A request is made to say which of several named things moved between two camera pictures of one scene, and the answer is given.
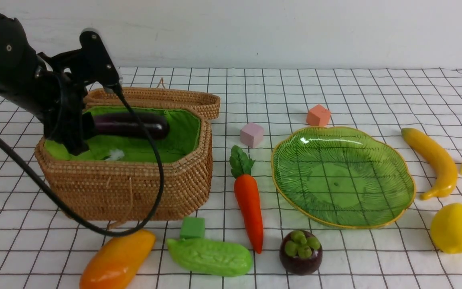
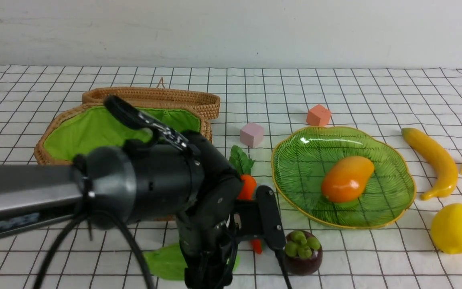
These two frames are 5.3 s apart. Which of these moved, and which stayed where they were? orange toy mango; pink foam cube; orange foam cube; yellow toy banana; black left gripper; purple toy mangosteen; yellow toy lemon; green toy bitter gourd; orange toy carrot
Moved: orange toy mango; black left gripper; green toy bitter gourd
Stayed: pink foam cube; orange foam cube; yellow toy lemon; purple toy mangosteen; orange toy carrot; yellow toy banana
